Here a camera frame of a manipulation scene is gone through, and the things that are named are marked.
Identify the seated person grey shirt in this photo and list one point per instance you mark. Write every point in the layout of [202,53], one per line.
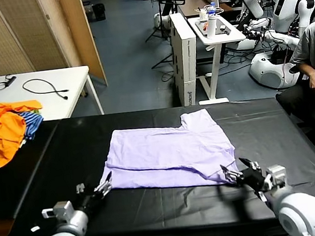
[313,41]

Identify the white cup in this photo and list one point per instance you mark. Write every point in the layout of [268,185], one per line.
[203,15]

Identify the brown desk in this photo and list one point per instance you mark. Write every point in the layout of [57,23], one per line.
[190,7]

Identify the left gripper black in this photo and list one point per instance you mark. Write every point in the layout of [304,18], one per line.
[90,199]

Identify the black bin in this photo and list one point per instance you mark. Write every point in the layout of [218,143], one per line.
[99,12]

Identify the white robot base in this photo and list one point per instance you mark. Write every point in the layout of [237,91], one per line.
[266,71]

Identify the blue striped garment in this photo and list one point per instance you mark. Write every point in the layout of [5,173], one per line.
[33,123]

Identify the beige pegboard partition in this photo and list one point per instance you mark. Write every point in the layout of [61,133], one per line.
[6,35]

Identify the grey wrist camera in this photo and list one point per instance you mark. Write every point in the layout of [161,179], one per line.
[276,175]
[61,210]

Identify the black tripod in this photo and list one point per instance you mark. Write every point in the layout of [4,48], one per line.
[160,22]

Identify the wooden panel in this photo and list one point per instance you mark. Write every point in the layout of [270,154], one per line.
[83,32]

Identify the white table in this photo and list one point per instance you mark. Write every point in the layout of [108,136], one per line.
[63,80]

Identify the black table cover sheet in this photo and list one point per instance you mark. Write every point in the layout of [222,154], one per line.
[265,133]

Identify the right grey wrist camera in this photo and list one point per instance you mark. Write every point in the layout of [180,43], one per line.
[276,175]

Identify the lavender t-shirt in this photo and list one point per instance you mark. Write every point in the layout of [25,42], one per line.
[167,154]

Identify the tall white cardboard box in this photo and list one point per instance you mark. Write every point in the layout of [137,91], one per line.
[186,62]

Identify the white height-adjustable desk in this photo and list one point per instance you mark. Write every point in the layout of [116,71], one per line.
[213,42]

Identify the clear water bottle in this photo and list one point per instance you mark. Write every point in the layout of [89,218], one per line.
[211,9]

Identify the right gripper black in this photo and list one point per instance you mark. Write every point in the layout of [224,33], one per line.
[253,181]

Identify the white tumbler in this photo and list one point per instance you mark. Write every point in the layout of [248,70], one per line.
[211,28]

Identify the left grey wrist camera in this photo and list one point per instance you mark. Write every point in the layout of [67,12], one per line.
[61,210]

